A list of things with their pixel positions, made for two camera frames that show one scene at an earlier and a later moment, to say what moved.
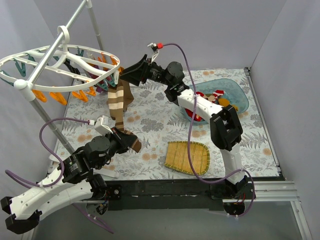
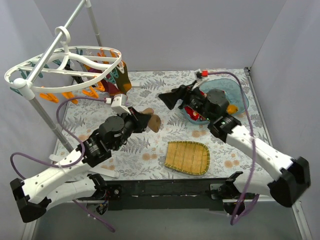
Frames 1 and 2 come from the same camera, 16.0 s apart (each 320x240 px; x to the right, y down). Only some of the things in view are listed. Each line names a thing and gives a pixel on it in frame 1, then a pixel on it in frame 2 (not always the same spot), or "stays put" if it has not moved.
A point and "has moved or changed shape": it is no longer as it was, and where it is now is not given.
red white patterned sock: [197, 117] stays put
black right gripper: [145, 69] -> [185, 93]
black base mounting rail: [193, 195] stays put
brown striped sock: [122, 98] -> [154, 122]
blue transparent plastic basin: [234, 91] stays put
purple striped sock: [98, 89] -> [111, 87]
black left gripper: [122, 139] -> [136, 117]
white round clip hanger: [57, 67] has moved or changed shape
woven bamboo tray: [177, 157] stays put
